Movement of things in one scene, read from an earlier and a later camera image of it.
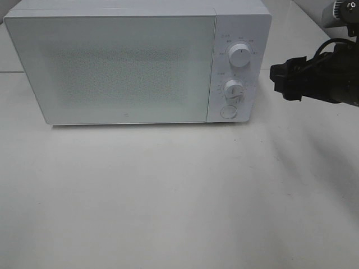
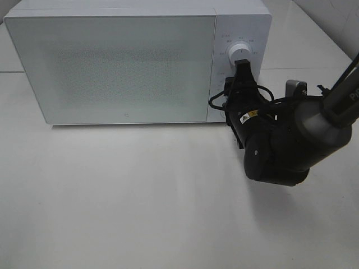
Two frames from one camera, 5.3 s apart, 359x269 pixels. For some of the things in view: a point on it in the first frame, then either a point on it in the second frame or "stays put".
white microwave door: (104, 69) stays put
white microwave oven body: (142, 61) stays put
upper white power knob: (239, 55) stays put
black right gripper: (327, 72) → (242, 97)
